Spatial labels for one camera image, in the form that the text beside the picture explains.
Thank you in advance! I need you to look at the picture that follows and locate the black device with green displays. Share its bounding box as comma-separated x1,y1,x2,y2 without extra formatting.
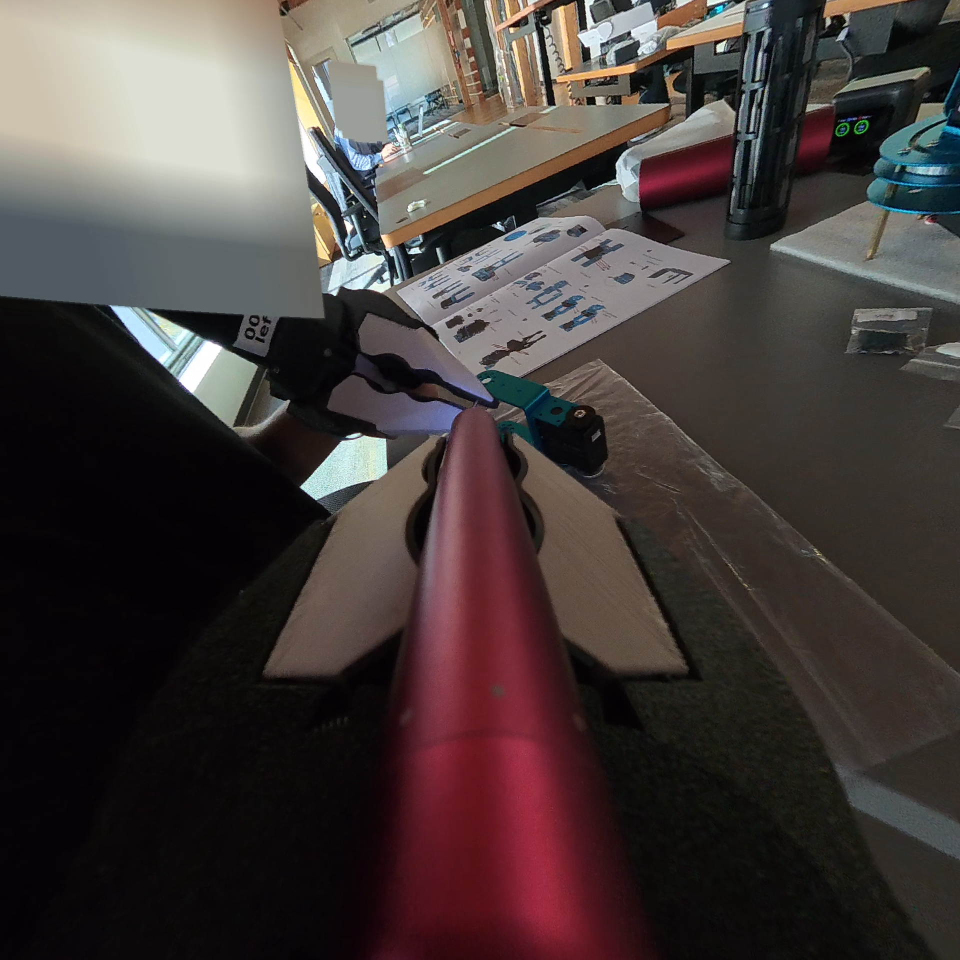
831,67,931,162

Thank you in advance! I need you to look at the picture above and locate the person's left hand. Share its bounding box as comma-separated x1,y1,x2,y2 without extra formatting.
234,407,352,495

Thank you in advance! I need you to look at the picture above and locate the black office chair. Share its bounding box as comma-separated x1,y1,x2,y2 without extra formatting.
306,126,391,264

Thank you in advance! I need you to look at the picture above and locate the clear plastic bag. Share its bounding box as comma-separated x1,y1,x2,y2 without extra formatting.
517,358,960,860

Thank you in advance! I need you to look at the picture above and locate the white foam sheet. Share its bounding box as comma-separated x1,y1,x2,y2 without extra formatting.
771,201,960,305

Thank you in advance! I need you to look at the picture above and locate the white instruction manual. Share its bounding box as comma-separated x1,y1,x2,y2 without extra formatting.
396,216,731,378

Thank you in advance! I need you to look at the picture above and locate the blue metal bracket with servo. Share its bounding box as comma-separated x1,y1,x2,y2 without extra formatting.
476,367,610,480

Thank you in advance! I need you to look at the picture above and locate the wooden background desk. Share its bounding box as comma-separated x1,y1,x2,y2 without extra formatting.
666,0,960,54
555,48,740,106

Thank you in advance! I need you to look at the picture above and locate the red electric screwdriver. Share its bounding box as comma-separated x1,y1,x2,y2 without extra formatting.
367,408,661,960

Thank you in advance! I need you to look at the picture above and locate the black perforated bottle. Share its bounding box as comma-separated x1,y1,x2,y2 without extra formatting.
723,0,828,241

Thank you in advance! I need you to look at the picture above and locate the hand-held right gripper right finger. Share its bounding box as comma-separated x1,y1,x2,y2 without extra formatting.
501,433,691,682

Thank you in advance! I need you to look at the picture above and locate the red metallic cylinder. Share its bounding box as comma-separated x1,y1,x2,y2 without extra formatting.
615,101,837,213

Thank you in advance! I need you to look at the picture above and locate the person's dark shirt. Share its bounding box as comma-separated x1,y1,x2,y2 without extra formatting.
0,296,331,960

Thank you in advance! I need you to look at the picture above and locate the window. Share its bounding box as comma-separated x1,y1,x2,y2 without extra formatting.
112,306,267,430

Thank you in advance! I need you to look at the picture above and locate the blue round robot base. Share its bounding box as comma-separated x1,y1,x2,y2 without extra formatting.
866,105,960,262

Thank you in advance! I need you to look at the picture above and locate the grey table with wooden edge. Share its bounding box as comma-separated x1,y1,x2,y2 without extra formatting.
373,102,671,249

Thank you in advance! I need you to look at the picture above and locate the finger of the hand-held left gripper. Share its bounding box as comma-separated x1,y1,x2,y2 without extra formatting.
330,371,474,441
356,311,498,410

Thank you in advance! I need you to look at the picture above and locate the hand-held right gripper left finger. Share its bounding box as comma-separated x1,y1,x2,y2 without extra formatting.
262,435,451,680

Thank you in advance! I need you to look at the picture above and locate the pile of small screw bags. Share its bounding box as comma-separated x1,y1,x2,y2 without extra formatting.
846,306,960,430

